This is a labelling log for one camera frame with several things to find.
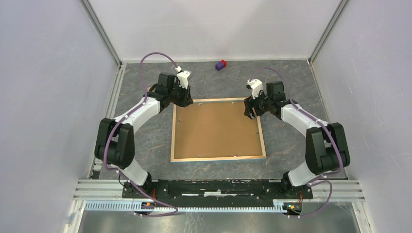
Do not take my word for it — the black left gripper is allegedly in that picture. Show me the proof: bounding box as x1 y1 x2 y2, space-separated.
168 82 193 108

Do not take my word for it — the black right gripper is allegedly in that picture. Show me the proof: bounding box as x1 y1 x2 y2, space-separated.
243 88 272 120

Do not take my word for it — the brown frame backing board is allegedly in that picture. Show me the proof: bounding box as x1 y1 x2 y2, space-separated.
173 100 264 159

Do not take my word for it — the blue wooden picture frame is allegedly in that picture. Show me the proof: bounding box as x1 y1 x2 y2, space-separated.
170 97 267 163

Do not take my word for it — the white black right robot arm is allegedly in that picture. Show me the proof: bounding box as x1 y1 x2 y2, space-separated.
244 79 350 198

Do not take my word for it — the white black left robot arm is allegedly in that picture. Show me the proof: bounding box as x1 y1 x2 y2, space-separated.
94 70 193 198

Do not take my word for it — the red purple toy block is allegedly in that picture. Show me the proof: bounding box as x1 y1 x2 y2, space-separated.
215 60 227 71

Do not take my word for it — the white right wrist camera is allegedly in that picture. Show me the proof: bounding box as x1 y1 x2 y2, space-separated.
246 79 263 99

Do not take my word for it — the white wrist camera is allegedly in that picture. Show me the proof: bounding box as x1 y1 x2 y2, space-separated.
246 79 263 99
175 66 191 89

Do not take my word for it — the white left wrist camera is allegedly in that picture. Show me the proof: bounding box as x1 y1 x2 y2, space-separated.
175 66 191 89

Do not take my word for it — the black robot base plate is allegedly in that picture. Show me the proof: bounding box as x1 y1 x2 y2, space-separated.
121 179 313 208

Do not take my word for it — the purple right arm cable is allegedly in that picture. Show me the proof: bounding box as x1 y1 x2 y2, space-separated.
249 67 344 218

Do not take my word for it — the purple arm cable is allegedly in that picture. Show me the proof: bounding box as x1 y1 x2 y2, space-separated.
249 67 344 218
102 52 180 217

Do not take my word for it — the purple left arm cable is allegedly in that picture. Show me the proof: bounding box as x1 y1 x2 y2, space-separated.
102 52 180 217

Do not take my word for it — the slotted cable duct rail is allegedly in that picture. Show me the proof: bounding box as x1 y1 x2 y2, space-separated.
85 200 287 214

